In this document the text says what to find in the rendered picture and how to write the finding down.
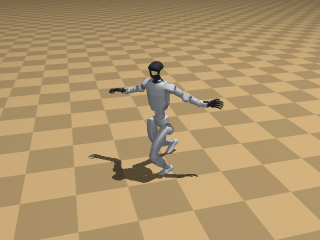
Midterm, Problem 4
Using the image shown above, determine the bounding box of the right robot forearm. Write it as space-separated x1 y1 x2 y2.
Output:
123 84 140 94

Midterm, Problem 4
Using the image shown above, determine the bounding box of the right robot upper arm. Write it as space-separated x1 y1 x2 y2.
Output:
137 78 149 92

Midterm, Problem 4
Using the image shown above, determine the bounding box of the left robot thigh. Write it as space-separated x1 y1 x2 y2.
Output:
149 121 174 162

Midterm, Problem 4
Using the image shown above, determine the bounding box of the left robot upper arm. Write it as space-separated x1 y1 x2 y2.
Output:
164 83 191 102

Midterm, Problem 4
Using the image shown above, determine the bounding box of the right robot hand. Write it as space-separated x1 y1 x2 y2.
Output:
109 88 127 94

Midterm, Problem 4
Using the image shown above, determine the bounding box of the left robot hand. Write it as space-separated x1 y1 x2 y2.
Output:
203 99 224 110

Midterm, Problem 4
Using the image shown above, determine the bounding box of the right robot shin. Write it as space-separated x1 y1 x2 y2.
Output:
162 138 175 147

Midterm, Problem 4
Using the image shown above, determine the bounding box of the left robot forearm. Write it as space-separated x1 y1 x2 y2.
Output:
186 93 208 108

